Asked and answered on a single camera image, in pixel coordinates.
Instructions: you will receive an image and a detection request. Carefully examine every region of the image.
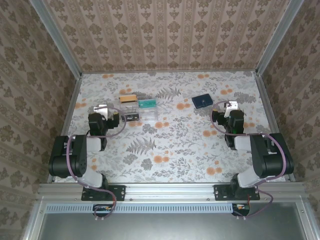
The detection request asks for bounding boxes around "navy blue card holder wallet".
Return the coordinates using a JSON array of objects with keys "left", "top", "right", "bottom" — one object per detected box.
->
[{"left": 191, "top": 94, "right": 214, "bottom": 110}]

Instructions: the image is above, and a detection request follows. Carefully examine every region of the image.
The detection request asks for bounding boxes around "black VIP card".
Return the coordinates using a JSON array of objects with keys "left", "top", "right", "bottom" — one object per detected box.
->
[{"left": 121, "top": 113, "right": 140, "bottom": 122}]

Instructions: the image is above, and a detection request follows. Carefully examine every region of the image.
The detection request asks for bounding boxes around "gold plastic card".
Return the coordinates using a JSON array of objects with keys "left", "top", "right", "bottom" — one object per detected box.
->
[{"left": 119, "top": 94, "right": 138, "bottom": 104}]

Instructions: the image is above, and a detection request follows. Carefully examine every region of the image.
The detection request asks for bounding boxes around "clear acrylic card stand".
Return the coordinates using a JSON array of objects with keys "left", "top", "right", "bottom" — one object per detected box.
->
[{"left": 119, "top": 93, "right": 160, "bottom": 123}]

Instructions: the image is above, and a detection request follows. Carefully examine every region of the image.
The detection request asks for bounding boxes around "teal plastic card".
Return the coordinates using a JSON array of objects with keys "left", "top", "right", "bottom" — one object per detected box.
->
[{"left": 138, "top": 99, "right": 158, "bottom": 110}]

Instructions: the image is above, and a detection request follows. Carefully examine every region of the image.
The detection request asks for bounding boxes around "grey metal sheet panel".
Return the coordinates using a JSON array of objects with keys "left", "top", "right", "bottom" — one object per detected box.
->
[{"left": 37, "top": 212, "right": 308, "bottom": 240}]

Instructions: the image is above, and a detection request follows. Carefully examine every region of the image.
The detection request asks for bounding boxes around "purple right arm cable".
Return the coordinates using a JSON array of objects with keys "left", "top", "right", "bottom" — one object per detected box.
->
[{"left": 210, "top": 100, "right": 287, "bottom": 221}]

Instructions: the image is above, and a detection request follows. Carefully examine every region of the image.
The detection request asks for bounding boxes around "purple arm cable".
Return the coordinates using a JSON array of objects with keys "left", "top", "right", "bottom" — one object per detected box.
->
[
  {"left": 65, "top": 104, "right": 127, "bottom": 222},
  {"left": 210, "top": 100, "right": 287, "bottom": 221}
]

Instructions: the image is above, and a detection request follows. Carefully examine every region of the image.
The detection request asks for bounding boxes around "aluminium left side rail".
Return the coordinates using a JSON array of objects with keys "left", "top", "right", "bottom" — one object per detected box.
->
[{"left": 46, "top": 73, "right": 83, "bottom": 183}]

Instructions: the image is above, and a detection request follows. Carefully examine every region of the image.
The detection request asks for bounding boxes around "aluminium right side rail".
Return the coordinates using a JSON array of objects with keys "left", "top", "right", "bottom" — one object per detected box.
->
[{"left": 256, "top": 72, "right": 296, "bottom": 182}]

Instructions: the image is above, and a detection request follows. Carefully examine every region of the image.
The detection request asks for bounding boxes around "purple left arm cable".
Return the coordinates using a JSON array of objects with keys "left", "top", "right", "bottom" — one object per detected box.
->
[{"left": 65, "top": 104, "right": 127, "bottom": 222}]

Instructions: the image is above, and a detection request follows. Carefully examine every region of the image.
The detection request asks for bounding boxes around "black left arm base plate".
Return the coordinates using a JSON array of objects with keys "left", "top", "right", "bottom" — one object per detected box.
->
[{"left": 81, "top": 184, "right": 126, "bottom": 202}]

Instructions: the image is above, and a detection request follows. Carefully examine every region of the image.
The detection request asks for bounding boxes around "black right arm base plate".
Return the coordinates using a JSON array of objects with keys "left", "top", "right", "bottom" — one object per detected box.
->
[{"left": 214, "top": 184, "right": 261, "bottom": 202}]

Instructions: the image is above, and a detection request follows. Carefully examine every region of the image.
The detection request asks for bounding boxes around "small wired connector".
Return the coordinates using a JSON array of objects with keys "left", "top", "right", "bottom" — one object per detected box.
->
[
  {"left": 232, "top": 203, "right": 251, "bottom": 216},
  {"left": 93, "top": 203, "right": 117, "bottom": 214}
]

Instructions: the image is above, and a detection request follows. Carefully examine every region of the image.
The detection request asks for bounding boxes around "aluminium table edge rail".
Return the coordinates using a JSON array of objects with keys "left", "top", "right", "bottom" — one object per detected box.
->
[{"left": 37, "top": 182, "right": 307, "bottom": 202}]

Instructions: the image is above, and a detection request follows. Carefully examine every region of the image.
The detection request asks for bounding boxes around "aluminium left frame post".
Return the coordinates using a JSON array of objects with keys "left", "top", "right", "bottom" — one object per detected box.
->
[{"left": 29, "top": 0, "right": 83, "bottom": 78}]

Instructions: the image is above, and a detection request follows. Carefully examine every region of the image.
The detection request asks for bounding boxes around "aluminium frame post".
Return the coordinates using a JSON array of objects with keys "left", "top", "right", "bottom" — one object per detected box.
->
[
  {"left": 29, "top": 0, "right": 83, "bottom": 78},
  {"left": 255, "top": 0, "right": 305, "bottom": 76}
]

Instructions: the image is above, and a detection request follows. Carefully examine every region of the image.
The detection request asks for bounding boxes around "aluminium right frame post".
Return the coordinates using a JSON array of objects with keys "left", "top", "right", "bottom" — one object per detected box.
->
[{"left": 255, "top": 0, "right": 305, "bottom": 76}]

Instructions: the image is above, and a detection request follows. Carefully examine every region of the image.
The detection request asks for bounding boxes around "slotted grey cable duct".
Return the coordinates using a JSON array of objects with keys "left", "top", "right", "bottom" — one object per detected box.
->
[{"left": 46, "top": 202, "right": 235, "bottom": 214}]

